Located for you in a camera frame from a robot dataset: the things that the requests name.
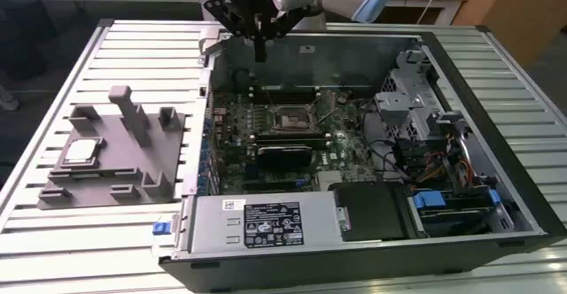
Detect orange wires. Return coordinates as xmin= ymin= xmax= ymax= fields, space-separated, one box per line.
xmin=415 ymin=153 xmax=449 ymax=188

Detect black open PC case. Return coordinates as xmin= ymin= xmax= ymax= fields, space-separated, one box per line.
xmin=157 ymin=25 xmax=567 ymax=294

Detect green motherboard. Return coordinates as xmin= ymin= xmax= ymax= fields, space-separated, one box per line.
xmin=201 ymin=86 xmax=401 ymax=197

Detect yellow and red wires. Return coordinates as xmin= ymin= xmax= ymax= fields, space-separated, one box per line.
xmin=455 ymin=159 xmax=473 ymax=188

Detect silver perforated disk bay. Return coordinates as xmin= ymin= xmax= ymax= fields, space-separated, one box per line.
xmin=373 ymin=50 xmax=467 ymax=142

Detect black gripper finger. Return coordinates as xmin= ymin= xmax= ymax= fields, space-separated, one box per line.
xmin=201 ymin=0 xmax=263 ymax=64
xmin=260 ymin=5 xmax=312 ymax=64

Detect thin black case wire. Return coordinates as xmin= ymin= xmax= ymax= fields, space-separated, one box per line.
xmin=360 ymin=100 xmax=404 ymax=185

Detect hard disk in blue carrier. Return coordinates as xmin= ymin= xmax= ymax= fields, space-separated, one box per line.
xmin=409 ymin=189 xmax=505 ymax=237

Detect dark office chair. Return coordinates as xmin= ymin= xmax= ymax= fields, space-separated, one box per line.
xmin=0 ymin=3 xmax=61 ymax=81

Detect silver power supply unit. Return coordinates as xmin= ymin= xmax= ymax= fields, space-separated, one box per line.
xmin=175 ymin=192 xmax=352 ymax=262

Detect CPU socket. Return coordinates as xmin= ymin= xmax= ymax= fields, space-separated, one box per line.
xmin=271 ymin=104 xmax=316 ymax=134

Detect black cable connector block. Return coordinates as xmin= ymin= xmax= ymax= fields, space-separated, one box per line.
xmin=393 ymin=139 xmax=427 ymax=175

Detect silver finned chipset heatsink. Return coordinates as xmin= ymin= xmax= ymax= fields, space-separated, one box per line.
xmin=317 ymin=171 xmax=344 ymax=186

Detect small black graphics card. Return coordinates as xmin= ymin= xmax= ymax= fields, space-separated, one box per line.
xmin=255 ymin=145 xmax=313 ymax=171

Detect grey parts rack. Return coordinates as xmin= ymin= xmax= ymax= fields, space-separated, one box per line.
xmin=37 ymin=85 xmax=199 ymax=210

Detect silver square CPU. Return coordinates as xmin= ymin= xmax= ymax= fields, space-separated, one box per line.
xmin=64 ymin=139 xmax=104 ymax=167

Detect blue case latch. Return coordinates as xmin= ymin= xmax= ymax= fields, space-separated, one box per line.
xmin=151 ymin=220 xmax=172 ymax=236

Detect grey chair leg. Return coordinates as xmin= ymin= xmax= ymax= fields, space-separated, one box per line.
xmin=0 ymin=84 xmax=21 ymax=111

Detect silver bracket with round hole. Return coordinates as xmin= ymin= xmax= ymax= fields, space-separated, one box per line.
xmin=373 ymin=92 xmax=425 ymax=123

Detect wooden cabinet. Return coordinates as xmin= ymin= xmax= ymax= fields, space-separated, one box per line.
xmin=451 ymin=0 xmax=567 ymax=71

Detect white charging cable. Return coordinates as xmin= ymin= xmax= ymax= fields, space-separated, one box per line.
xmin=417 ymin=0 xmax=437 ymax=25

